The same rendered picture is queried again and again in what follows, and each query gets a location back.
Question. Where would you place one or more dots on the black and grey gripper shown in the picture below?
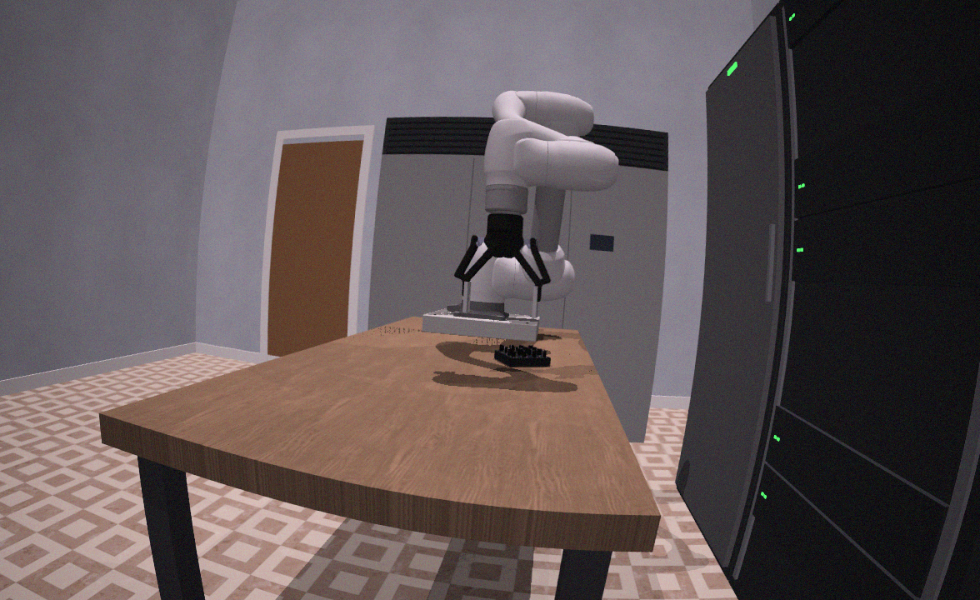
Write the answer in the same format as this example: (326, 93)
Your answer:
(504, 239)

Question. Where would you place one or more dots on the black knob box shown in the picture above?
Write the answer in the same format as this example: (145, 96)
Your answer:
(518, 357)

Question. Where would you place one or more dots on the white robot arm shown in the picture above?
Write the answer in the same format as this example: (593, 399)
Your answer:
(517, 157)

